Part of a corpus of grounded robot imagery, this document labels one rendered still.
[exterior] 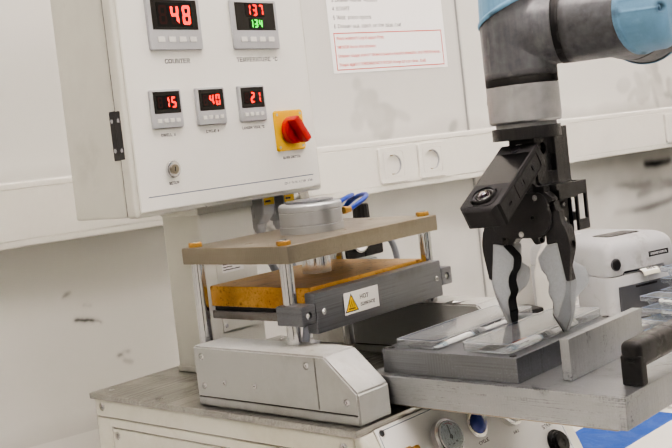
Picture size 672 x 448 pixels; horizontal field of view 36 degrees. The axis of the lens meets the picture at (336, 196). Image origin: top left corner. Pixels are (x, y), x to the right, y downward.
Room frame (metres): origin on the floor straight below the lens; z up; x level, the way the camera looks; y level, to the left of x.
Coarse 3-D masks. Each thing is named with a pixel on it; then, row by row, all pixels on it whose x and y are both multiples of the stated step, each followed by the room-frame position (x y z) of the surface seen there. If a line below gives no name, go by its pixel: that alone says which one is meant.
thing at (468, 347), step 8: (592, 312) 1.08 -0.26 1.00; (576, 320) 1.06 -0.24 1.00; (584, 320) 1.07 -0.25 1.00; (552, 328) 1.02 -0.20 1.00; (560, 328) 1.03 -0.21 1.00; (536, 336) 1.00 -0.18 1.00; (544, 336) 1.01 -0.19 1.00; (464, 344) 1.00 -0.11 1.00; (472, 344) 0.99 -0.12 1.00; (480, 344) 0.98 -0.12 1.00; (488, 344) 0.98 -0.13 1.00; (496, 344) 0.97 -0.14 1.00; (512, 344) 0.97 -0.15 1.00; (520, 344) 0.98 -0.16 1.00; (528, 344) 0.99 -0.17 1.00; (480, 352) 0.98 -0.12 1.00; (488, 352) 0.98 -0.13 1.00; (496, 352) 0.97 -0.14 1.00; (504, 352) 0.96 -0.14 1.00; (512, 352) 0.96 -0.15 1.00
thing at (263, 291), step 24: (312, 264) 1.23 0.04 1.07; (336, 264) 1.31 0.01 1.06; (360, 264) 1.28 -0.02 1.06; (384, 264) 1.25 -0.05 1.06; (408, 264) 1.25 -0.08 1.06; (216, 288) 1.23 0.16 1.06; (240, 288) 1.20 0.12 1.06; (264, 288) 1.17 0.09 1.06; (312, 288) 1.12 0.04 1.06; (216, 312) 1.23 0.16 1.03; (240, 312) 1.20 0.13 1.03; (264, 312) 1.17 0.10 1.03
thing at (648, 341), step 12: (660, 324) 0.96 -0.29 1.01; (636, 336) 0.92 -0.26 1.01; (648, 336) 0.91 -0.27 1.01; (660, 336) 0.92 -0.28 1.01; (624, 348) 0.90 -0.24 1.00; (636, 348) 0.89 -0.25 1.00; (648, 348) 0.90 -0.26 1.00; (660, 348) 0.92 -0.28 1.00; (624, 360) 0.90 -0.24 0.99; (636, 360) 0.89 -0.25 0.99; (648, 360) 0.90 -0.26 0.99; (624, 372) 0.90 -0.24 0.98; (636, 372) 0.89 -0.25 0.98; (624, 384) 0.90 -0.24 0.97; (636, 384) 0.89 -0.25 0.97
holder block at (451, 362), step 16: (592, 320) 1.08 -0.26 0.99; (560, 336) 1.02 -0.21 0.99; (384, 352) 1.06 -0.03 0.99; (400, 352) 1.04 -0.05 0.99; (416, 352) 1.03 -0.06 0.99; (432, 352) 1.01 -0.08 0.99; (448, 352) 1.00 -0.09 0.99; (464, 352) 1.00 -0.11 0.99; (528, 352) 0.97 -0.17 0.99; (544, 352) 0.98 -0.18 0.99; (560, 352) 1.01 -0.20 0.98; (384, 368) 1.06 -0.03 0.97; (400, 368) 1.04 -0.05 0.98; (416, 368) 1.03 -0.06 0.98; (432, 368) 1.01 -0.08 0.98; (448, 368) 1.00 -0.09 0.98; (464, 368) 0.99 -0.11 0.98; (480, 368) 0.98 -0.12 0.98; (496, 368) 0.96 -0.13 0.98; (512, 368) 0.95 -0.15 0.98; (528, 368) 0.96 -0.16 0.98; (544, 368) 0.98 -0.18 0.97
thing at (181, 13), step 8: (160, 8) 1.26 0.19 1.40; (168, 8) 1.27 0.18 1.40; (176, 8) 1.28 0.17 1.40; (184, 8) 1.29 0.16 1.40; (160, 16) 1.26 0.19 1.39; (168, 16) 1.27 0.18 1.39; (176, 16) 1.28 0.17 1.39; (184, 16) 1.29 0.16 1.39; (160, 24) 1.26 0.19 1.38; (168, 24) 1.27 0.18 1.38; (176, 24) 1.28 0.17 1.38; (184, 24) 1.29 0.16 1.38; (192, 24) 1.30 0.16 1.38
